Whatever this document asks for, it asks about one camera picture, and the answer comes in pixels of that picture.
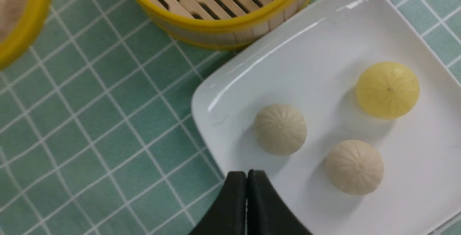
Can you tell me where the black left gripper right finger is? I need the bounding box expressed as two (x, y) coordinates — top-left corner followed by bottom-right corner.
(247, 170), (312, 235)

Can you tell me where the white square plate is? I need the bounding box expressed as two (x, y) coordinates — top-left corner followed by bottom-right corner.
(191, 0), (461, 235)

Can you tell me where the yellow-rimmed bamboo steamer lid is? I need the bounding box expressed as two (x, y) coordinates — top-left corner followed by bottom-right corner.
(0, 0), (51, 70)

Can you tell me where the white steamed bun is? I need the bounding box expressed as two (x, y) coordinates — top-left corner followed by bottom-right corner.
(325, 140), (385, 196)
(252, 104), (308, 156)

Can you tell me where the yellow-rimmed bamboo steamer basket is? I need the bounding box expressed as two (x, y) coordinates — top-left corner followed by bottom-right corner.
(136, 0), (310, 50)

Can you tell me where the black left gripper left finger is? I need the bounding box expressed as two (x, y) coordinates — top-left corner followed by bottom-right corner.
(190, 171), (247, 235)

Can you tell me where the yellow steamed bun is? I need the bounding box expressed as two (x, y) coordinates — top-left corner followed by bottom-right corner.
(355, 61), (420, 120)

